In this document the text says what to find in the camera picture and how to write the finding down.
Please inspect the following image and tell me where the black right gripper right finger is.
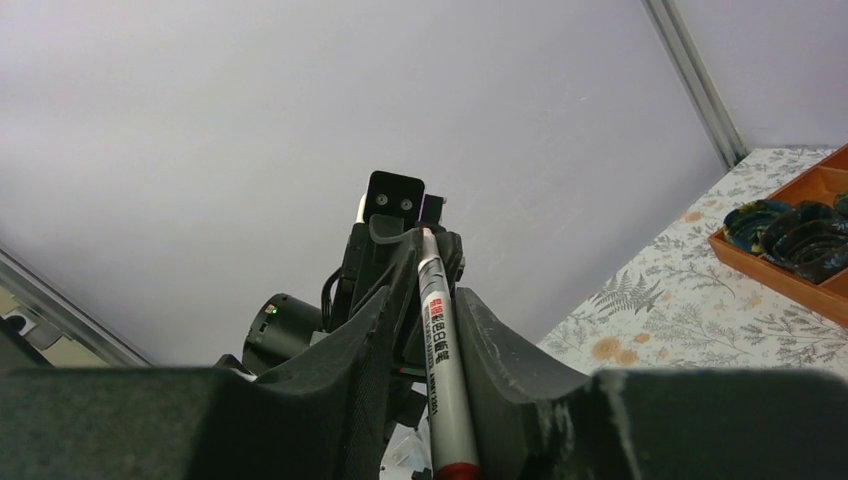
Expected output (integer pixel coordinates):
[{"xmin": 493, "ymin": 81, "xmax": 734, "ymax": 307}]
[{"xmin": 454, "ymin": 288, "xmax": 847, "ymax": 479}]

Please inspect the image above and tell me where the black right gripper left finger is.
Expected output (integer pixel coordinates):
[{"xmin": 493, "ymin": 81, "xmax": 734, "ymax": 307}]
[{"xmin": 1, "ymin": 288, "xmax": 395, "ymax": 479}]

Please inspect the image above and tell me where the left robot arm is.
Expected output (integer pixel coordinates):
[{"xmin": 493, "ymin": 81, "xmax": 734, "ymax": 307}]
[{"xmin": 216, "ymin": 223, "xmax": 425, "ymax": 427}]

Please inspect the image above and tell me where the aluminium frame post left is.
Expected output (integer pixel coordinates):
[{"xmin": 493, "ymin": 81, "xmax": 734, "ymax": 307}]
[{"xmin": 642, "ymin": 0, "xmax": 749, "ymax": 171}]

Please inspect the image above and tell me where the floral tablecloth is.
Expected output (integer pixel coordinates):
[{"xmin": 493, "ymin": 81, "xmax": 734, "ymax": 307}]
[{"xmin": 540, "ymin": 148, "xmax": 847, "ymax": 375}]

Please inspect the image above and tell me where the red white marker pen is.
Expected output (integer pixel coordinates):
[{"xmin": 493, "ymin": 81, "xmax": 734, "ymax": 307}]
[{"xmin": 418, "ymin": 228, "xmax": 483, "ymax": 479}]

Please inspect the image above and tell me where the wooden compartment tray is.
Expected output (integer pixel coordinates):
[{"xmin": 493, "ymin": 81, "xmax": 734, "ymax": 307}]
[{"xmin": 708, "ymin": 146, "xmax": 847, "ymax": 326}]

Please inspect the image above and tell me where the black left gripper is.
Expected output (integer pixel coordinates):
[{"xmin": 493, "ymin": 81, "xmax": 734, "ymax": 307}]
[{"xmin": 321, "ymin": 221, "xmax": 425, "ymax": 430}]

